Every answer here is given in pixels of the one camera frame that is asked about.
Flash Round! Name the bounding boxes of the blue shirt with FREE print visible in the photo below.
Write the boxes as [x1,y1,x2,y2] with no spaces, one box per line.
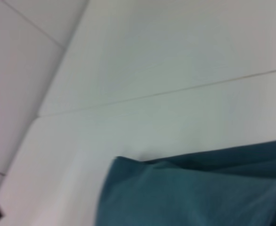
[94,137,276,226]

